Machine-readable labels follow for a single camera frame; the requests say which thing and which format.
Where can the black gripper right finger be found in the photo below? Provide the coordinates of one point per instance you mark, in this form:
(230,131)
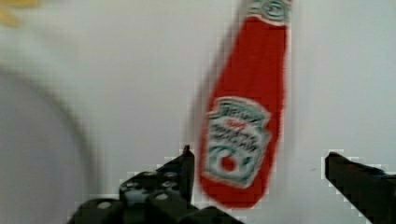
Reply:
(369,189)

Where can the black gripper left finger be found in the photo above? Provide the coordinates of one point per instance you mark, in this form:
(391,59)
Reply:
(162,196)

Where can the red ketchup bottle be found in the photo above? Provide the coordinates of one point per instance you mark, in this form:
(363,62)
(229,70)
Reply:
(243,118)

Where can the purple round plate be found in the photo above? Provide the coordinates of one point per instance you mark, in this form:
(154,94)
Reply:
(45,166)

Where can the peeled banana toy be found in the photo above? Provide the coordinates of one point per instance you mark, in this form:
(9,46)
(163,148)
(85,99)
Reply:
(9,11)

